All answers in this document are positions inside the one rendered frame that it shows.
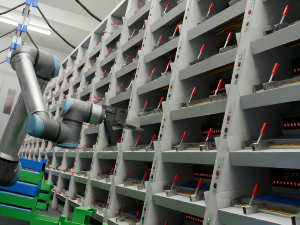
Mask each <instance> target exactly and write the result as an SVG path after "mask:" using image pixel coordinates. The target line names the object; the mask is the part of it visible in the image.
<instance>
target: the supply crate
mask: <svg viewBox="0 0 300 225"><path fill-rule="evenodd" d="M20 162H21V167H25V168H29V169H34V170H38V171H43V172H44V171H45V168H46V163H47V159H44V160H43V162H38V161H34V160H29V159H25V158H20Z"/></svg>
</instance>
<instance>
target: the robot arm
mask: <svg viewBox="0 0 300 225"><path fill-rule="evenodd" d="M10 64H11V67H12V69H13V70H14V71H15V72H16V74H17V78H18V81H19V85H20V88H21V92H20V94H19V97H18V99H17V102H16V104H15V106H14V109H13V111H12V114H11V116H10V119H9V121H8V123H7V126H6V128H5V130H4V133H3V135H2V138H1V140H0V186H1V187H11V186H13V185H14V184H15V183H16V182H17V180H18V179H19V177H20V174H21V162H20V158H19V155H18V153H19V151H20V148H21V146H22V143H23V141H24V139H25V137H26V134H28V135H30V136H32V137H34V138H40V139H44V140H48V141H51V142H54V143H56V146H57V147H61V148H67V149H76V148H77V146H78V143H79V137H80V133H81V129H82V125H83V122H85V123H89V124H93V125H98V124H102V122H103V123H104V128H105V131H106V135H107V139H108V143H109V145H113V144H116V139H115V136H114V132H113V128H112V126H113V127H116V128H121V129H122V128H123V129H129V130H133V131H138V132H141V131H144V129H142V128H140V125H139V118H138V117H134V118H133V119H132V120H131V121H130V120H128V121H126V119H127V116H128V110H125V109H121V108H115V107H111V106H107V105H103V106H101V105H97V104H92V103H88V102H85V101H81V100H77V99H73V98H67V99H66V100H65V102H64V104H63V107H62V110H61V113H60V116H61V117H63V118H62V122H61V123H60V122H58V121H54V120H51V119H50V116H49V114H48V112H47V109H46V105H45V102H44V99H43V94H44V92H45V89H46V87H47V84H48V83H49V81H50V79H51V78H55V77H56V76H57V74H58V71H59V66H60V63H59V59H58V57H57V56H55V55H53V54H51V53H48V52H45V51H43V50H40V49H38V48H35V47H33V46H22V47H19V48H17V49H16V50H15V51H14V52H13V53H12V55H11V58H10ZM105 115H106V117H105Z"/></svg>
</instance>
